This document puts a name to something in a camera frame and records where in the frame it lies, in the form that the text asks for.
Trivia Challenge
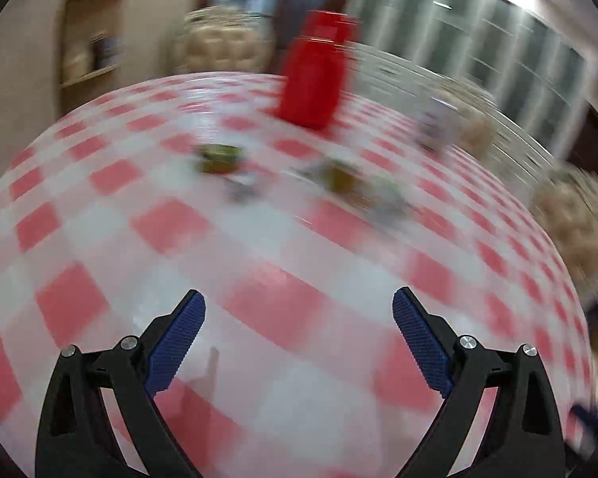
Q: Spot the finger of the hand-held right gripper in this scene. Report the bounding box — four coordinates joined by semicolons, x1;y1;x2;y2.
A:
570;403;598;459

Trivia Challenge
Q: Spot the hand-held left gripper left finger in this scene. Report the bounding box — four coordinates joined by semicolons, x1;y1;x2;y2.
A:
35;289;207;478

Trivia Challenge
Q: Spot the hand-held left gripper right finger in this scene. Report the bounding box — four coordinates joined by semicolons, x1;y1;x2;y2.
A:
391;286;566;478

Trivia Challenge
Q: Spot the green yellow snack packet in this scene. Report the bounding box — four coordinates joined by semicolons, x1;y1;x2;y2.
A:
299;157;370;195

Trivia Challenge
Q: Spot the dark green snack packet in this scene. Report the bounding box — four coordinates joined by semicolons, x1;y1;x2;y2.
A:
194;143;242;175

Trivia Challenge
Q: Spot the pink checked tablecloth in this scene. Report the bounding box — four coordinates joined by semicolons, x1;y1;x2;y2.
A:
0;72;598;478

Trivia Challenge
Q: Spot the beige tufted dining chair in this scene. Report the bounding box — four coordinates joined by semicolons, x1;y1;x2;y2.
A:
177;7;270;75
429;82;499;155
533;167;598;300

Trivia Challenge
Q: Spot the white floral cup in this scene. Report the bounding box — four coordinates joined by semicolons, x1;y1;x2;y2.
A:
419;102;462;153

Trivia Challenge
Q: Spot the red plastic jar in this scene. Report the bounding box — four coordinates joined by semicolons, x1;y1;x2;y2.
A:
276;10;357;130

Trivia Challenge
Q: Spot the dark jar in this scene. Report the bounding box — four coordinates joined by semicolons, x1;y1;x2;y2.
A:
92;35;120;68

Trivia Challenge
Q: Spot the white glass door cabinet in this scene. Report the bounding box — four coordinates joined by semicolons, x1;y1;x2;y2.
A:
349;0;591;160

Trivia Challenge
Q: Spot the wooden wall shelf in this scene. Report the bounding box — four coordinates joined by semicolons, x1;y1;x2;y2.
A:
60;0;128;88

